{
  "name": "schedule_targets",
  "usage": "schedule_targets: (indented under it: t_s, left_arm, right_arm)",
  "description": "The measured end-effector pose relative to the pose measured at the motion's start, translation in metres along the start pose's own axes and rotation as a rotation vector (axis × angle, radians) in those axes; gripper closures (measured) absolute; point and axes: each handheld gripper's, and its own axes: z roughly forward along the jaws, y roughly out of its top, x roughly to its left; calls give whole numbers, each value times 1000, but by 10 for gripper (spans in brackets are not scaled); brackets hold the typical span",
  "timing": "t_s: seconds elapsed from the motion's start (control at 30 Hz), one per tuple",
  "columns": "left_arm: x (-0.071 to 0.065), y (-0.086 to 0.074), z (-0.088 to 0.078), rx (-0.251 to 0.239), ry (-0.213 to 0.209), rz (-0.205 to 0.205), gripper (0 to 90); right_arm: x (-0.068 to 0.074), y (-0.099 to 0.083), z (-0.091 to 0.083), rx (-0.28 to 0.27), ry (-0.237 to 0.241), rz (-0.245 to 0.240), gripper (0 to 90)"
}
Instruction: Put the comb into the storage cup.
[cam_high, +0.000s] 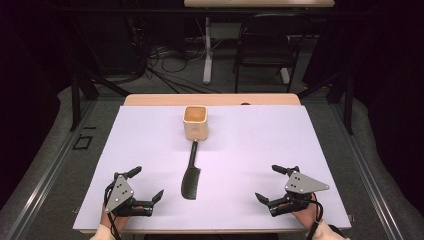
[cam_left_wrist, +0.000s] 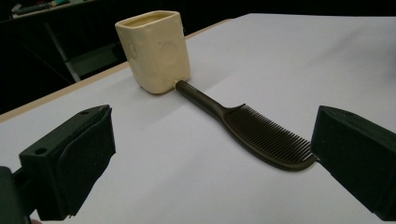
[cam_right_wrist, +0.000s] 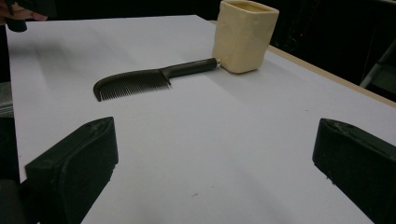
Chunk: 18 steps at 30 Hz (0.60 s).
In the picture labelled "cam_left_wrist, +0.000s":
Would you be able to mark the dark brown comb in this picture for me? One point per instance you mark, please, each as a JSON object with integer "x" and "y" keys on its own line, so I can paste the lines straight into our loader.
{"x": 264, "y": 137}

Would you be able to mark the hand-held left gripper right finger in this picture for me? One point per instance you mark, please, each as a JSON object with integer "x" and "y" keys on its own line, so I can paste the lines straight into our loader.
{"x": 358, "y": 152}

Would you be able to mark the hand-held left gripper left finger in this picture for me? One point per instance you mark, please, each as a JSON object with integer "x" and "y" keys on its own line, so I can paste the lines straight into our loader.
{"x": 77, "y": 155}

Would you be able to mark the cream ceramic cup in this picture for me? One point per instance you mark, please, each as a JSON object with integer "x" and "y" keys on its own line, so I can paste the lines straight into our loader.
{"x": 155, "y": 53}

